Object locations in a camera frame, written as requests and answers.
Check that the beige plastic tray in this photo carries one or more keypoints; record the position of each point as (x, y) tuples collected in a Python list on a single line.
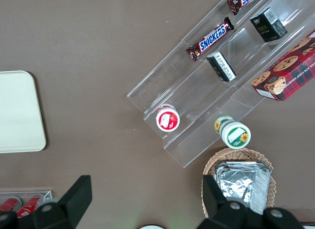
[(19, 111)]

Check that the silver foil container stack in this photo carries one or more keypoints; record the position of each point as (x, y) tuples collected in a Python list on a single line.
[(238, 184)]

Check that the green sunflower yogurt cup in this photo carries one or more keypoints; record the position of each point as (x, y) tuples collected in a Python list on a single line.
[(235, 135)]

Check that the clear acrylic bottle rack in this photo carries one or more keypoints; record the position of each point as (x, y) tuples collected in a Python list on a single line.
[(48, 195)]

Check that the light wicker basket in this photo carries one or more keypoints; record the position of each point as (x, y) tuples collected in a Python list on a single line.
[(236, 155)]

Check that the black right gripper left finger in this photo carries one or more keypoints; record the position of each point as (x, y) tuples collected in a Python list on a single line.
[(71, 204)]

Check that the Snickers chocolate bar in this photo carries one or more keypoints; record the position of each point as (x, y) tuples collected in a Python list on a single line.
[(242, 0), (211, 38)]

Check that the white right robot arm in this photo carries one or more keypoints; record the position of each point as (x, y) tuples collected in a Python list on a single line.
[(153, 227)]

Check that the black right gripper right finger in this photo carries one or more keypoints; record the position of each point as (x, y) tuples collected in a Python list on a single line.
[(221, 211)]

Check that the small black carton box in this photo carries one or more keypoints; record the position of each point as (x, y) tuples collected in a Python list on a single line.
[(268, 26), (221, 66)]

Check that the red strawberry yogurt cup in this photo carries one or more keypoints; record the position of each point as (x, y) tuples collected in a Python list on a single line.
[(167, 119)]

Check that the red tartan cookie box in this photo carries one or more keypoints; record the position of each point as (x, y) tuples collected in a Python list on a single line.
[(290, 69)]

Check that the clear acrylic stepped shelf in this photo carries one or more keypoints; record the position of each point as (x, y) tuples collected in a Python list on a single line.
[(197, 91)]

